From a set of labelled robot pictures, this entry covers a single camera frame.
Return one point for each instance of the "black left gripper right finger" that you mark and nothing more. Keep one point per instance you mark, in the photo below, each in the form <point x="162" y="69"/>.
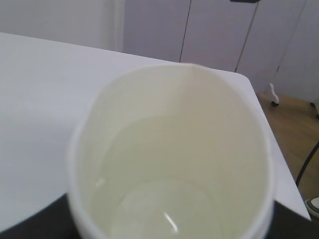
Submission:
<point x="287" y="224"/>

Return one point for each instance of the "white paper cup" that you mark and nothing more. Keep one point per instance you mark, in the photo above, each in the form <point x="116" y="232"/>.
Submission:
<point x="171" y="151"/>

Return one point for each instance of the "white caster leg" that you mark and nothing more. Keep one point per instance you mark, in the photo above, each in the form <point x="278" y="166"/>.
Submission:
<point x="273" y="95"/>

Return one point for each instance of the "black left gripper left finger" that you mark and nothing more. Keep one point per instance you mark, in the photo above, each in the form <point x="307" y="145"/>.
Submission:
<point x="53" y="222"/>

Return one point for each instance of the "white cabinet doors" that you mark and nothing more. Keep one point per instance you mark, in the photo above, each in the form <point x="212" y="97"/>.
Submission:
<point x="269" y="41"/>

